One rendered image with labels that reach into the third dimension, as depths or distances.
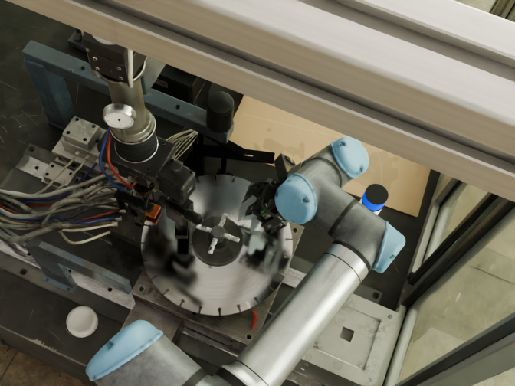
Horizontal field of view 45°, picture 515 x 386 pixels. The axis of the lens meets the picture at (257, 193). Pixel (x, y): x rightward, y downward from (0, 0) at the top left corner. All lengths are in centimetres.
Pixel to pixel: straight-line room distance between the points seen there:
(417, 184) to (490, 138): 151
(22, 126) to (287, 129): 72
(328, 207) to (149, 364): 37
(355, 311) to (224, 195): 39
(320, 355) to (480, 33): 116
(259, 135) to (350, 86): 150
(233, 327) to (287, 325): 47
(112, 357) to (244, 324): 54
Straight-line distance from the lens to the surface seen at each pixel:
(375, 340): 140
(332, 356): 137
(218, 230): 132
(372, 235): 101
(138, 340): 93
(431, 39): 25
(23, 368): 234
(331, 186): 103
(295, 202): 101
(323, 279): 97
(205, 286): 133
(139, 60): 93
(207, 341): 149
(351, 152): 109
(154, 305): 144
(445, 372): 87
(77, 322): 153
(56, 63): 152
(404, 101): 23
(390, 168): 174
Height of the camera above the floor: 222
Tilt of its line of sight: 63 degrees down
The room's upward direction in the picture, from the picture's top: 9 degrees clockwise
